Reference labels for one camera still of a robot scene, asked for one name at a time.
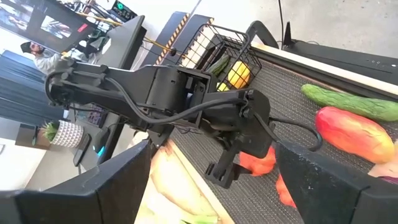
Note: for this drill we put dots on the yellow lemon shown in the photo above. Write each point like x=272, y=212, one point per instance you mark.
x=239, y=74

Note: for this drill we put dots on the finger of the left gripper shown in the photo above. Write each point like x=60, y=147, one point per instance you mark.
x=222, y=174

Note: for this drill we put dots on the black desk monitor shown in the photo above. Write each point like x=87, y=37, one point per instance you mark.
x=124, y=43

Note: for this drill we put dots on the black phone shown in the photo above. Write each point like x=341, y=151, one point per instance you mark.
x=82, y=149

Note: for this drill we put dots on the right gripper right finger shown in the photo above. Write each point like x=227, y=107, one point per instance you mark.
x=342, y=199

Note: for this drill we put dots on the grey woven mat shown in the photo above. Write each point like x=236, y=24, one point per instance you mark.
x=289, y=102

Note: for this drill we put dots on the orange bell pepper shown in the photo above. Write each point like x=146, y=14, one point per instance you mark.
x=258, y=163

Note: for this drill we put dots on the backlit keyboard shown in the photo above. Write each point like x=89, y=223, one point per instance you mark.
x=93, y=116

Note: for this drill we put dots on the blue partition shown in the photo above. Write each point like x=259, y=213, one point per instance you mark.
x=18, y=93

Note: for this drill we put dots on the black table frame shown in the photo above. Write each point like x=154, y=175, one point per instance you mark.
x=326, y=78

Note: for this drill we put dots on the person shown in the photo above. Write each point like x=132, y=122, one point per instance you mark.
x=46, y=63

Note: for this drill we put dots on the hazard striped floor mat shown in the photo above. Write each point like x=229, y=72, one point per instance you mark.
x=183, y=37

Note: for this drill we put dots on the green cucumber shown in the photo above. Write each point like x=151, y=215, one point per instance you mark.
x=348, y=102
x=219, y=64

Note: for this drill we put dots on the purple and beige vegetable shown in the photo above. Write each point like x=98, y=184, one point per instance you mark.
x=387, y=169

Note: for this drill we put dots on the black computer mouse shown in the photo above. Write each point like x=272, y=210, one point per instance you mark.
x=101, y=146

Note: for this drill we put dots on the grey computer desk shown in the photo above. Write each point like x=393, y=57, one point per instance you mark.
x=18, y=168

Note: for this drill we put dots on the white patterned plant pot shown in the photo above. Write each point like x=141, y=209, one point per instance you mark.
x=68, y=133

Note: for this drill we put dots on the small monitor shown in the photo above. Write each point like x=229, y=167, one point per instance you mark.
x=122, y=9

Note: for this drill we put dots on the red yellow mango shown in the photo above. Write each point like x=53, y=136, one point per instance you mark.
x=354, y=133

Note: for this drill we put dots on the wooden box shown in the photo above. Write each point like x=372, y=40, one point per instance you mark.
x=26, y=137

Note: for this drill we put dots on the black floor equipment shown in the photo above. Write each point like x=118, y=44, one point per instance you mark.
x=342, y=56

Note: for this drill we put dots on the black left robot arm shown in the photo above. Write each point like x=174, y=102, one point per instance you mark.
x=93, y=84

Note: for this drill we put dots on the large wall display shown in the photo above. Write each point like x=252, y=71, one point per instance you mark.
x=31, y=28

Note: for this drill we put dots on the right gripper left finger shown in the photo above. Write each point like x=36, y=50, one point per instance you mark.
x=77, y=199

